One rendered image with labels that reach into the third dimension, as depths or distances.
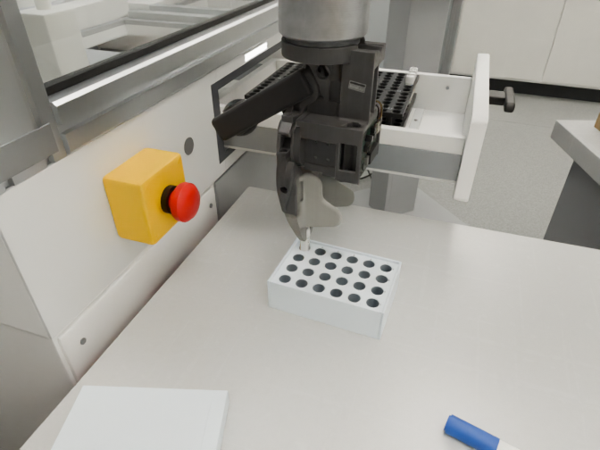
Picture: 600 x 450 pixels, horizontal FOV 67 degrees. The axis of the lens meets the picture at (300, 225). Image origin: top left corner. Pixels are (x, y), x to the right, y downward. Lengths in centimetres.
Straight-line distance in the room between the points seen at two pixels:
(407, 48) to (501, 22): 201
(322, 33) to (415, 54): 133
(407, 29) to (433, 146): 110
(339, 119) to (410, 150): 19
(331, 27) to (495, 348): 34
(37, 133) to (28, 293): 13
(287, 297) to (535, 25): 330
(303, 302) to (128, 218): 19
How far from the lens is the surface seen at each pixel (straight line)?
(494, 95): 68
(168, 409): 42
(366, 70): 39
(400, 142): 58
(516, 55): 368
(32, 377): 57
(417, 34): 167
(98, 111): 46
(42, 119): 41
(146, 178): 44
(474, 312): 53
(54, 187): 42
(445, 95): 81
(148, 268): 55
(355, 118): 40
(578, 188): 107
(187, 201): 45
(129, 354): 49
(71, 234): 45
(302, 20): 38
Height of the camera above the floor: 112
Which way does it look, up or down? 35 degrees down
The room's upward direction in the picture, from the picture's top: straight up
